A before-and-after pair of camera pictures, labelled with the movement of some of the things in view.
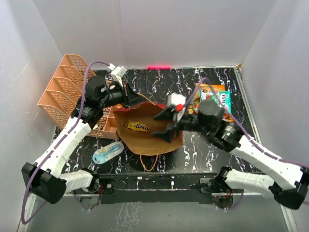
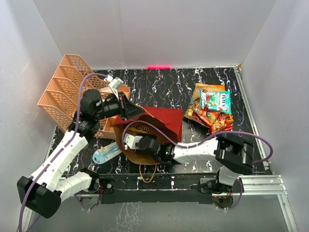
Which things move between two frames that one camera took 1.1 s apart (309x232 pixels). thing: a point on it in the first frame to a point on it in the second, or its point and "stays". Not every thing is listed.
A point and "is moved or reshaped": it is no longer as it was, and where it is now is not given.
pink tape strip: [159, 67] stays
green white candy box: [223, 98] stays
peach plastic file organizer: [61, 96] stays
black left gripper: [130, 98] to [127, 109]
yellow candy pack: [137, 126] stays
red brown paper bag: [137, 123] is moved or reshaped
